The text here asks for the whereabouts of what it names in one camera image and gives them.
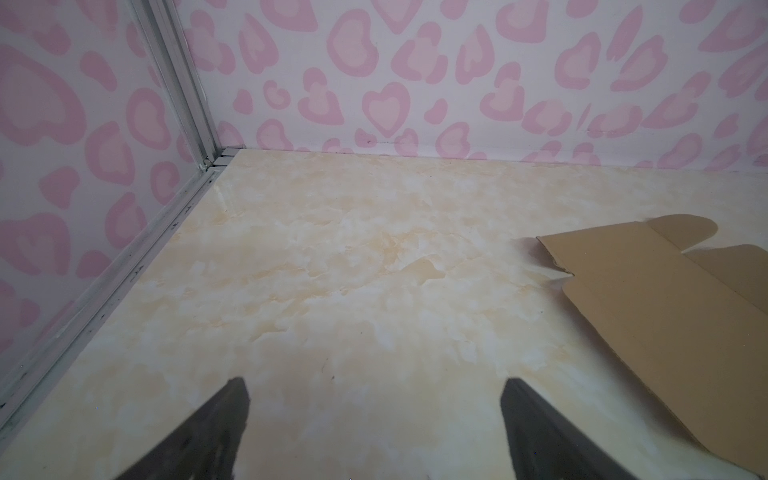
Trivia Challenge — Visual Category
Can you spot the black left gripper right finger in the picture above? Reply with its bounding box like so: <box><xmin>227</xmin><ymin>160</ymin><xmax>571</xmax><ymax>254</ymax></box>
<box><xmin>500</xmin><ymin>378</ymin><xmax>634</xmax><ymax>480</ymax></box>

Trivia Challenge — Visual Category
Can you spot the aluminium frame post left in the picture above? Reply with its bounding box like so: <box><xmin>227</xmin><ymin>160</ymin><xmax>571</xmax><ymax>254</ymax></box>
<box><xmin>129</xmin><ymin>0</ymin><xmax>244</xmax><ymax>170</ymax></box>

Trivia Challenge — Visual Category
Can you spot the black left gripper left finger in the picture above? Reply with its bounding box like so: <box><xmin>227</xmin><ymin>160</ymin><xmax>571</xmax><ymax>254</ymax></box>
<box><xmin>117</xmin><ymin>377</ymin><xmax>250</xmax><ymax>480</ymax></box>

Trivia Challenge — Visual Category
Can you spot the brown cardboard paper box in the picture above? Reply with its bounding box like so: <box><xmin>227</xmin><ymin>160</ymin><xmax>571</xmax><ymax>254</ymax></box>
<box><xmin>541</xmin><ymin>214</ymin><xmax>767</xmax><ymax>475</ymax></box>

